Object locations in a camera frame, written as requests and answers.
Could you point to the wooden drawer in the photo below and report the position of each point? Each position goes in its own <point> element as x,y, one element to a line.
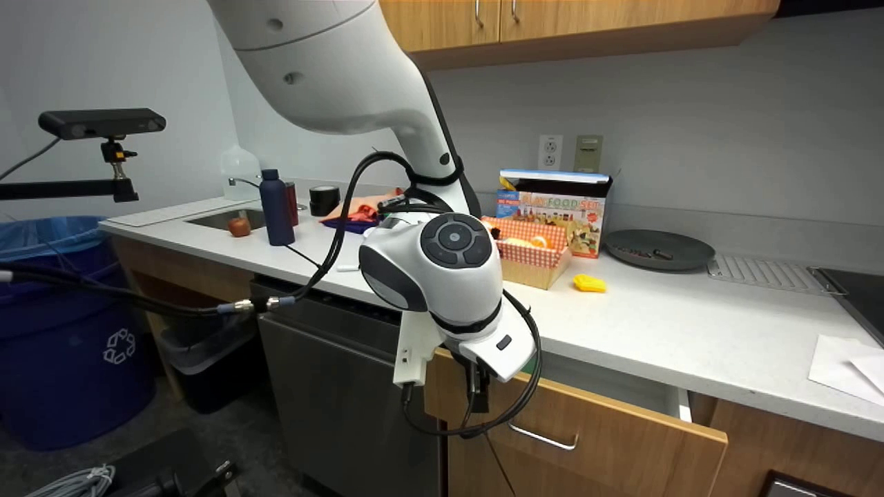
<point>621,449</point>

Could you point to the wooden wall cabinet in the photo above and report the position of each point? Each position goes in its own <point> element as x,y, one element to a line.
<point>587,27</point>

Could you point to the grey round plate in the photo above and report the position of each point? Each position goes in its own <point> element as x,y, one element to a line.
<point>659,250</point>

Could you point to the red checkered cardboard basket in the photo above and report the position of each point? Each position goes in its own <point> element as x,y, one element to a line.
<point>535,261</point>

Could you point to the white marker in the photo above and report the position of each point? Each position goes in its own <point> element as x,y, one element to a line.
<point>347,268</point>

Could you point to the toy food set box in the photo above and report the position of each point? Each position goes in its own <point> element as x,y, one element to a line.
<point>559,207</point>

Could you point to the yellow toy food piece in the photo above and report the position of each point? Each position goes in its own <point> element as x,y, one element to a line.
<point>589,283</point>

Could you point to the orange cloth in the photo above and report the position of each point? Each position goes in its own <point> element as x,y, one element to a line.
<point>356,206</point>

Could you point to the white wall socket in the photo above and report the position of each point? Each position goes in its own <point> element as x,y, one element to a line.
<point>550,152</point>

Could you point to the camera on mount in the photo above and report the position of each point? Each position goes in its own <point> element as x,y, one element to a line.
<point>97,123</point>

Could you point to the black cooktop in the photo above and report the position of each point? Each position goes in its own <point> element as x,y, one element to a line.
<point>860,297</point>

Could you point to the steel dishwasher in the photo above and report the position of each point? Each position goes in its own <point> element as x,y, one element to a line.
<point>331,400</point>

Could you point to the blue cloth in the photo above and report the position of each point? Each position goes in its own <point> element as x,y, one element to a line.
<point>345,225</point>

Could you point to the blue recycling bin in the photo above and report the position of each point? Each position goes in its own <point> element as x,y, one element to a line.
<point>62,359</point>

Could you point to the grey switch plate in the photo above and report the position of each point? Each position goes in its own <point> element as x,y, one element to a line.
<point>588,153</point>

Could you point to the metal grid rack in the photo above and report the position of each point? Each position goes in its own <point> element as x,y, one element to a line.
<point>766,273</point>

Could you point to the white paper sheet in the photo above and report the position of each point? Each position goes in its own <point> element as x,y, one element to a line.
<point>839,369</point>

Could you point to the steel sink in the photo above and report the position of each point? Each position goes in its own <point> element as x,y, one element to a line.
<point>228,219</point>

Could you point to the red toy apple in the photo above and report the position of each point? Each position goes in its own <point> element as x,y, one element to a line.
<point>239,227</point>

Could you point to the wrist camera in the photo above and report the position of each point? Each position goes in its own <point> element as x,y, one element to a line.
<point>414,352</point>

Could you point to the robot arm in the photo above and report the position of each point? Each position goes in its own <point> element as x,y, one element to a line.
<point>331,76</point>

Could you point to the silver tap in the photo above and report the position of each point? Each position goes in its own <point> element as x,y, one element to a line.
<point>242,181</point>

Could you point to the clear plastic jug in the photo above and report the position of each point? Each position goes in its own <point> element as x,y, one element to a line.
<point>239,172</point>

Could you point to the dark blue bottle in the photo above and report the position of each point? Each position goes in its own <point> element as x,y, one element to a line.
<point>277,210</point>

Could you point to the heap of toy food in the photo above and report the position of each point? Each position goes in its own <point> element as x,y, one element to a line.
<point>532,241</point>

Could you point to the black tape roll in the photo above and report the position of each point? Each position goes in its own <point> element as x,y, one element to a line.
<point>324,201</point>

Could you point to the wooden cabinet door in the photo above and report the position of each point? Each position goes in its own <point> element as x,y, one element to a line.
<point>635,14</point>
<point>428,21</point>

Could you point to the dark red can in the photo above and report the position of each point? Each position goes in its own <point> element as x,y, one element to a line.
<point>293,203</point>

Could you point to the small black bin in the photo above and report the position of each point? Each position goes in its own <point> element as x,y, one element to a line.
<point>207,366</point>

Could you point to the wooden cupboard door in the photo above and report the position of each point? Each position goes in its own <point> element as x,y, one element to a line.
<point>794,442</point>

